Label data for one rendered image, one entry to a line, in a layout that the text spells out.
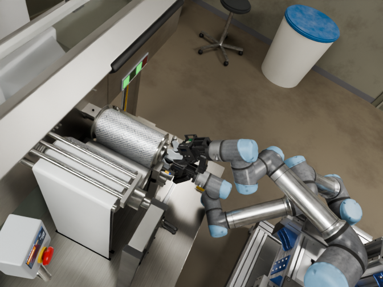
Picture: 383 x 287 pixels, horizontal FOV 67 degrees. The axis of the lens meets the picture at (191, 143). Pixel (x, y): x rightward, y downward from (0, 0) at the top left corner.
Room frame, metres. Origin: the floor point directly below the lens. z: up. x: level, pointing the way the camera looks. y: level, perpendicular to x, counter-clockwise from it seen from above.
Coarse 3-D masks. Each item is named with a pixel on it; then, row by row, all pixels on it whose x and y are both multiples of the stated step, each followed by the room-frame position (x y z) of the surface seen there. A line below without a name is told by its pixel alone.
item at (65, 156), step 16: (48, 144) 0.36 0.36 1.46; (64, 144) 0.39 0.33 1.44; (48, 160) 0.32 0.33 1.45; (64, 160) 0.35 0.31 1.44; (80, 160) 0.35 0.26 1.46; (96, 160) 0.38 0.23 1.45; (80, 176) 0.31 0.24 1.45; (96, 176) 0.34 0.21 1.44; (112, 176) 0.35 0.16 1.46; (128, 176) 0.37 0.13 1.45; (112, 192) 0.31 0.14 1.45; (128, 192) 0.32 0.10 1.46
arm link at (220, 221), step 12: (264, 204) 0.64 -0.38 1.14; (276, 204) 0.65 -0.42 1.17; (288, 204) 0.66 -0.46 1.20; (216, 216) 0.55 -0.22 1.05; (228, 216) 0.56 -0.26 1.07; (240, 216) 0.57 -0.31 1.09; (252, 216) 0.59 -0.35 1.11; (264, 216) 0.60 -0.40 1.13; (276, 216) 0.62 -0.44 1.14; (216, 228) 0.51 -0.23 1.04; (228, 228) 0.53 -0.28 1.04
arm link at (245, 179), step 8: (256, 160) 0.64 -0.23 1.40; (232, 168) 0.57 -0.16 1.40; (248, 168) 0.58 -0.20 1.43; (256, 168) 0.60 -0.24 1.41; (264, 168) 0.62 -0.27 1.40; (240, 176) 0.55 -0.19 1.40; (248, 176) 0.56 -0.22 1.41; (256, 176) 0.58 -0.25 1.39; (240, 184) 0.54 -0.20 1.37; (248, 184) 0.55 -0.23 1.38; (256, 184) 0.56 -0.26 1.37; (240, 192) 0.53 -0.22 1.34; (248, 192) 0.53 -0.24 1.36
